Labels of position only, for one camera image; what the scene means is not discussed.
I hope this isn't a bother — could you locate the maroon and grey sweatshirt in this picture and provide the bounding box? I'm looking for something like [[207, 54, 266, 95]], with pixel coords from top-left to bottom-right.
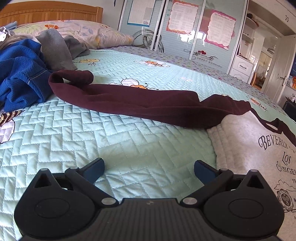
[[49, 70, 295, 240]]

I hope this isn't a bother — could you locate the dark clothes pile on chair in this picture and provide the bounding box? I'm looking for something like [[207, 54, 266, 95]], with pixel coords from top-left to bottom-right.
[[282, 97, 296, 121]]

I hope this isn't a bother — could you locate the mint quilted bee bedspread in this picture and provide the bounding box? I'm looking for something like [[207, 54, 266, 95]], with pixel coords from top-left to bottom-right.
[[1, 47, 295, 240]]

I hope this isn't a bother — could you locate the white room door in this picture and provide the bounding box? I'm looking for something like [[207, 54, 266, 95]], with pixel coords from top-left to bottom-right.
[[261, 35, 295, 104]]

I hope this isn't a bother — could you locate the blue garment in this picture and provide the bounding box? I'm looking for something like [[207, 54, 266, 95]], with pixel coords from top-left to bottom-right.
[[1, 39, 53, 112]]

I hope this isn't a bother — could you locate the grey garment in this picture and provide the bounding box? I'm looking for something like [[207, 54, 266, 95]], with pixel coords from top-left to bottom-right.
[[1, 28, 90, 71]]

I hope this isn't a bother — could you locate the floral pillow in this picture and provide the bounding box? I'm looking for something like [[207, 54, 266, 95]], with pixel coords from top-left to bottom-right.
[[14, 20, 134, 49]]

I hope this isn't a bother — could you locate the white wardrobe with sliding doors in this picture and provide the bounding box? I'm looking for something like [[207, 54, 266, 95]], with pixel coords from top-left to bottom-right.
[[117, 0, 296, 84]]

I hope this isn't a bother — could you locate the pink framed poster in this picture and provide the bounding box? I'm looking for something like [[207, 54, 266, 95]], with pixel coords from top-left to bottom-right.
[[205, 9, 236, 50]]

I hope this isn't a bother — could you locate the white patterned garment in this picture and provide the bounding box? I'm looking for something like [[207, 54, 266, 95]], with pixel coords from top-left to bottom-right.
[[0, 27, 11, 42]]

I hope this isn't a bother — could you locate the orange framed poster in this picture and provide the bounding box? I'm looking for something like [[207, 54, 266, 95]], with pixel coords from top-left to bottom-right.
[[166, 1, 199, 34]]

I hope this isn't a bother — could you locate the blue framed poster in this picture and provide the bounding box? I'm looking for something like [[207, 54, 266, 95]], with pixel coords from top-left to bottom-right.
[[127, 0, 156, 27]]

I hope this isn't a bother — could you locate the wooden headboard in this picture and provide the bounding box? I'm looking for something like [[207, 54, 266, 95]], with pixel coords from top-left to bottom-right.
[[1, 1, 103, 26]]

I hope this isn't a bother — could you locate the coiled hose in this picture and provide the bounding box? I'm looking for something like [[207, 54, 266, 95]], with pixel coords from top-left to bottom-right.
[[132, 28, 165, 53]]

